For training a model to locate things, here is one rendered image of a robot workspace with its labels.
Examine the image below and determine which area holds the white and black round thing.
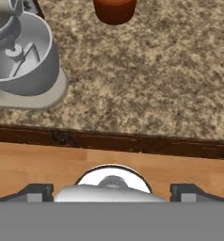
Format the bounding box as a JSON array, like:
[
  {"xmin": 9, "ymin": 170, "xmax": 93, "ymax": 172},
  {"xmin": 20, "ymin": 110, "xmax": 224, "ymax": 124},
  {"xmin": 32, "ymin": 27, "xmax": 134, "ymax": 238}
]
[{"xmin": 54, "ymin": 163, "xmax": 166, "ymax": 203}]

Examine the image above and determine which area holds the brown round jar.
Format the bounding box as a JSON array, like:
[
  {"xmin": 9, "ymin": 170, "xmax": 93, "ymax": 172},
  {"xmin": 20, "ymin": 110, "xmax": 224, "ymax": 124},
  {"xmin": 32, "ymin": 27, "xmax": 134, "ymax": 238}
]
[{"xmin": 92, "ymin": 0, "xmax": 138, "ymax": 26}]

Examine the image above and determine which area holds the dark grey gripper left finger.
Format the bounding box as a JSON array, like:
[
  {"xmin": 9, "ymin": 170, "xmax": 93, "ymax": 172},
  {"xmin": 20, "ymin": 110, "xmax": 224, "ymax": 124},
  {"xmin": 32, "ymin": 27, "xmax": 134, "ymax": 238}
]
[{"xmin": 0, "ymin": 183, "xmax": 55, "ymax": 202}]

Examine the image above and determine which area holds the white stand mixer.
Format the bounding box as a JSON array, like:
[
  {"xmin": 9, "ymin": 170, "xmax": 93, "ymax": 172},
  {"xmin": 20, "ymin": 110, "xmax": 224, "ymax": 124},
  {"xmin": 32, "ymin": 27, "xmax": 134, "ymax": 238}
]
[{"xmin": 0, "ymin": 0, "xmax": 70, "ymax": 111}]

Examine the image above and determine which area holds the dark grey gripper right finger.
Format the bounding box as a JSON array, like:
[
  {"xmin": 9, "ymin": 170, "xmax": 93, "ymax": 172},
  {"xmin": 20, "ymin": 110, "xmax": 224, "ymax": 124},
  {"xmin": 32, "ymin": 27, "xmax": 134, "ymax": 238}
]
[{"xmin": 169, "ymin": 183, "xmax": 224, "ymax": 202}]

